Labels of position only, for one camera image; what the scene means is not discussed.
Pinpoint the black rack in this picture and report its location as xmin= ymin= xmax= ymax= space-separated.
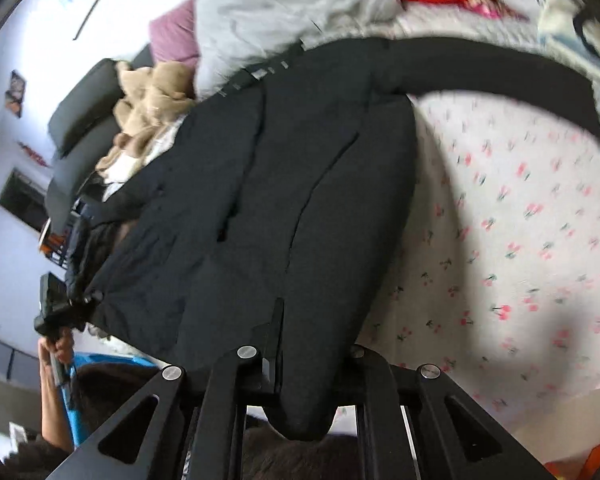
xmin=47 ymin=200 xmax=93 ymax=271

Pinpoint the small dark wall poster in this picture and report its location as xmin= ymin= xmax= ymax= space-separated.
xmin=5 ymin=70 xmax=27 ymax=118

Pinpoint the grey quilt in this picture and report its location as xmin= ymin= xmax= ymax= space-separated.
xmin=192 ymin=0 xmax=406 ymax=98

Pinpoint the black framed wall panel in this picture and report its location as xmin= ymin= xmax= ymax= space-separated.
xmin=0 ymin=167 xmax=51 ymax=228

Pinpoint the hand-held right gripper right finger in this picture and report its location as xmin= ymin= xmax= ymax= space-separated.
xmin=350 ymin=344 xmax=557 ymax=480

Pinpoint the cherry print bed sheet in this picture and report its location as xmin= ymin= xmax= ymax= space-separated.
xmin=330 ymin=7 xmax=600 ymax=441

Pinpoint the person's left forearm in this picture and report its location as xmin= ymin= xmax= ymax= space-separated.
xmin=39 ymin=360 xmax=77 ymax=453

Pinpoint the red wall sticker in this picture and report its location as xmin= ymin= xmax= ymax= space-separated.
xmin=17 ymin=141 xmax=51 ymax=168

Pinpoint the grey upholstered chair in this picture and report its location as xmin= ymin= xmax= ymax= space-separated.
xmin=45 ymin=45 xmax=153 ymax=241

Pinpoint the pink small item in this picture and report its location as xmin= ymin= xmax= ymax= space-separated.
xmin=462 ymin=0 xmax=511 ymax=21

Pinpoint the orange item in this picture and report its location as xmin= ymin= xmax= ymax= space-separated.
xmin=37 ymin=217 xmax=68 ymax=256

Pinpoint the tan plush bear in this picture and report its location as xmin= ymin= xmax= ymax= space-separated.
xmin=95 ymin=60 xmax=198 ymax=186

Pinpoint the person's left hand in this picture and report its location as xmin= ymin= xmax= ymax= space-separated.
xmin=39 ymin=327 xmax=76 ymax=386

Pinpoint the light blue white garment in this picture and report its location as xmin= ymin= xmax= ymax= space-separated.
xmin=535 ymin=0 xmax=600 ymax=126

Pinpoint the mauve pillow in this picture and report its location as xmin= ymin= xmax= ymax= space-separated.
xmin=149 ymin=0 xmax=203 ymax=78

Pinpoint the blue box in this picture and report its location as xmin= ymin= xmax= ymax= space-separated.
xmin=65 ymin=352 xmax=166 ymax=448

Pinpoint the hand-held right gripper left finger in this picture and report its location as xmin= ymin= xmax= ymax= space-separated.
xmin=45 ymin=299 xmax=286 ymax=480

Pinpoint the black long coat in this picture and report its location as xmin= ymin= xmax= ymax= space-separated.
xmin=65 ymin=35 xmax=600 ymax=441

